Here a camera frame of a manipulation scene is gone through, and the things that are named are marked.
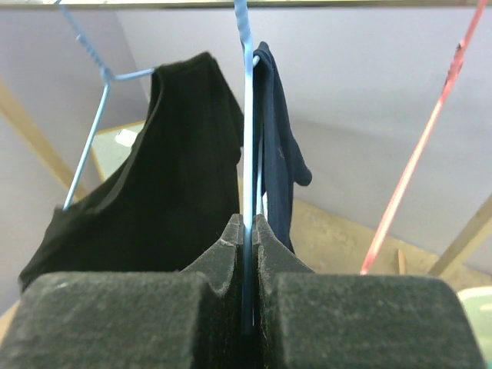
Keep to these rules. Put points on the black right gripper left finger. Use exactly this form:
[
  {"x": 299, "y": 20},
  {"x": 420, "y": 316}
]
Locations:
[{"x": 187, "y": 319}]

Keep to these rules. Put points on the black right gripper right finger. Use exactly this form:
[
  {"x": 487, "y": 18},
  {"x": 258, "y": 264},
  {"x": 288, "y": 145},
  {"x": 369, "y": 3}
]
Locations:
[{"x": 310, "y": 320}]

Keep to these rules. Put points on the navy blue t shirt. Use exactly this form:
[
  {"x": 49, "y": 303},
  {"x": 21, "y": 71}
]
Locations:
[{"x": 283, "y": 163}]

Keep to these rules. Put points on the pink wire hanger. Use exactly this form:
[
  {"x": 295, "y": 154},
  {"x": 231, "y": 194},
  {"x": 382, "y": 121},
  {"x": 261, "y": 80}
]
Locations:
[{"x": 423, "y": 142}]

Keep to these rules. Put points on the black hanging garment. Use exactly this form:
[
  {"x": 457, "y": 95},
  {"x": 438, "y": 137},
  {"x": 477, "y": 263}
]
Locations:
[{"x": 171, "y": 198}]

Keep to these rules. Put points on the cream perforated laundry basket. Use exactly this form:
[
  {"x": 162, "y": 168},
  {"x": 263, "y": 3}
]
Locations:
[{"x": 477, "y": 305}]

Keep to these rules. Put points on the wooden clothes rack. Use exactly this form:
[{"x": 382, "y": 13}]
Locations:
[{"x": 477, "y": 229}]

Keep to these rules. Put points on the small whiteboard yellow frame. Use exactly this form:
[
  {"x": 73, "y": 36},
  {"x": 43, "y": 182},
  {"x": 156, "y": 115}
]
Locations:
[{"x": 112, "y": 146}]

